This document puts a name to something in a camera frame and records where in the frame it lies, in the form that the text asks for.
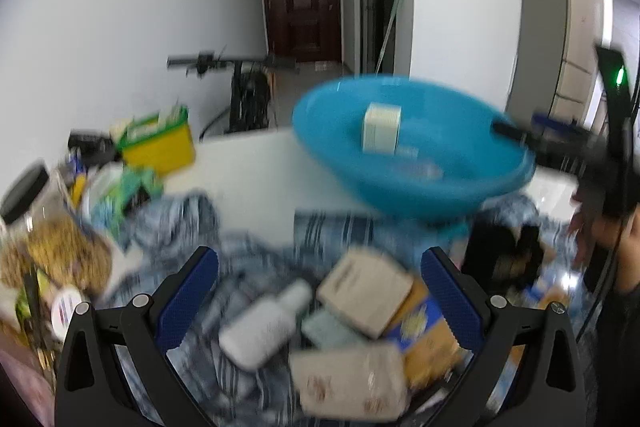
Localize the small white box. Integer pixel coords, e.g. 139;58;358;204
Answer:
362;103;403;154

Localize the blue plastic basin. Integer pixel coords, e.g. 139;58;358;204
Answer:
291;76;537;223

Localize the black packet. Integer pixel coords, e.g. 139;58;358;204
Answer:
67;132;118;168

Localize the dark brown door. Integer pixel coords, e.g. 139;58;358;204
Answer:
260;0;343;64

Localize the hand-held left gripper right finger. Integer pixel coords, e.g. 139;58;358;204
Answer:
420;246;588;427

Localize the beige cream box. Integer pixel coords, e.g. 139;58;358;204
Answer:
316;246;415;340

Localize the person's right hand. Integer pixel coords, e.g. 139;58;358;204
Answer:
567;207;623;268

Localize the beige printed packet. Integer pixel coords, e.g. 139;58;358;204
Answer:
289;342;411;419

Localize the white plastic bottle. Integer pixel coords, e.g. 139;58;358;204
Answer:
218;279;313;372

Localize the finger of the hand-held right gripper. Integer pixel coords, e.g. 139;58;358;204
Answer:
491;121;603;172
531;111;607;145

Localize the clear snack jar black lid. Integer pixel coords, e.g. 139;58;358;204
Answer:
0;162;116;303

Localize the small grey green packet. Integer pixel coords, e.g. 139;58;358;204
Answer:
300;307;371;350

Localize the green floral packet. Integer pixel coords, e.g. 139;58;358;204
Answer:
90;167;163;238

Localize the blue and gold box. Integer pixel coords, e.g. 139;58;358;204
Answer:
382;277;468;390

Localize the beige refrigerator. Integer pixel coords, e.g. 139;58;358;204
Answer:
505;0;603;128

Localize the yellow container with green lid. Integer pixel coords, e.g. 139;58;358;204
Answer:
117;105;197;180

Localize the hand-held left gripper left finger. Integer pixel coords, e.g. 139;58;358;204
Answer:
54;246;221;427

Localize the blue plaid shirt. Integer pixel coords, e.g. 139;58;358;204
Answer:
100;192;576;427

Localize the green handled mop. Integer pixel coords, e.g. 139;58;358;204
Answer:
375;0;406;75

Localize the black bicycle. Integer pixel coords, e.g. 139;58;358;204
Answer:
166;51;301;142

